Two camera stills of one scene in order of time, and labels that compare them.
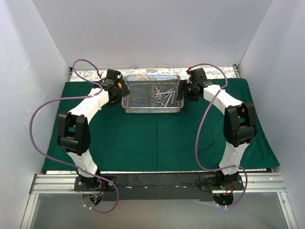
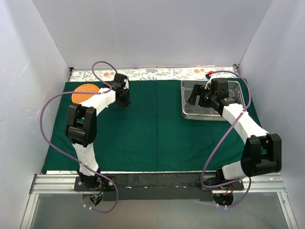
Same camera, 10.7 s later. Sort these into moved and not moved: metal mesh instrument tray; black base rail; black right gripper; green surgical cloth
Moved: metal mesh instrument tray; black right gripper
Not moved: black base rail; green surgical cloth
